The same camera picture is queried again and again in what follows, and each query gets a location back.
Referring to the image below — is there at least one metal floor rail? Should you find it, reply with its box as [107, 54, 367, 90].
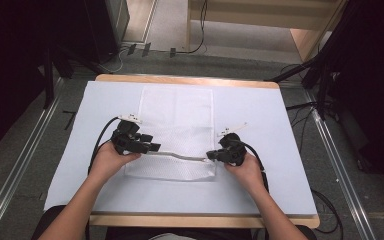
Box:
[0, 77, 65, 240]
[303, 89, 378, 240]

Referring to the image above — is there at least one white floor cable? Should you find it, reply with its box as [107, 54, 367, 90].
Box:
[102, 47, 129, 74]

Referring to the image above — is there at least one white table mat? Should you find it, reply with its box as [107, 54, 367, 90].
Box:
[43, 80, 319, 217]

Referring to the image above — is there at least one black metal stand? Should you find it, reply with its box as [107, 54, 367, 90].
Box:
[41, 43, 78, 110]

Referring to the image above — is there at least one person's left hand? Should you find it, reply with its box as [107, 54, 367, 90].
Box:
[87, 141, 143, 185]

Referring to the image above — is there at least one wooden table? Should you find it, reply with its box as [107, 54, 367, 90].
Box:
[88, 73, 321, 230]

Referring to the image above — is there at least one black tripod stand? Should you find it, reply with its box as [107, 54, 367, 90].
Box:
[264, 0, 384, 188]

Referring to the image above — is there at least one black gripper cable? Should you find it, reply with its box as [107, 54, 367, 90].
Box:
[236, 139, 270, 194]
[87, 115, 120, 176]

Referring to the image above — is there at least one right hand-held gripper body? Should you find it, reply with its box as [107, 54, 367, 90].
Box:
[216, 122, 249, 167]

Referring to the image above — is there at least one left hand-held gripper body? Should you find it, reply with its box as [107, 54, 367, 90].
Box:
[110, 113, 148, 157]

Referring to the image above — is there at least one black floor cable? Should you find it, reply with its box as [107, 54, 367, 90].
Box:
[309, 188, 344, 235]

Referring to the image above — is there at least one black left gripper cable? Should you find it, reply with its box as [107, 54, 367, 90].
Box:
[87, 115, 120, 176]

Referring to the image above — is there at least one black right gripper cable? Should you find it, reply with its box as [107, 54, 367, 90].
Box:
[236, 139, 270, 194]

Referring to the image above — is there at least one white mesh laundry bag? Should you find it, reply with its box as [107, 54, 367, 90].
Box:
[123, 85, 217, 183]

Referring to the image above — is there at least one light wooden shelf unit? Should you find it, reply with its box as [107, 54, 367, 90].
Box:
[185, 0, 349, 63]

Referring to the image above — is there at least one person's dark clothing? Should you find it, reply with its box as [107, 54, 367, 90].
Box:
[102, 226, 253, 240]

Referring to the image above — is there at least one black hanging cable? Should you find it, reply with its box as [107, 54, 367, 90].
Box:
[175, 0, 210, 55]

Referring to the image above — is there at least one person's right hand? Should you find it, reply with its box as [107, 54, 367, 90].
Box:
[223, 152, 268, 194]

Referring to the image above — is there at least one black cabinet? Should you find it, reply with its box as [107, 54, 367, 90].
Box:
[81, 0, 131, 65]

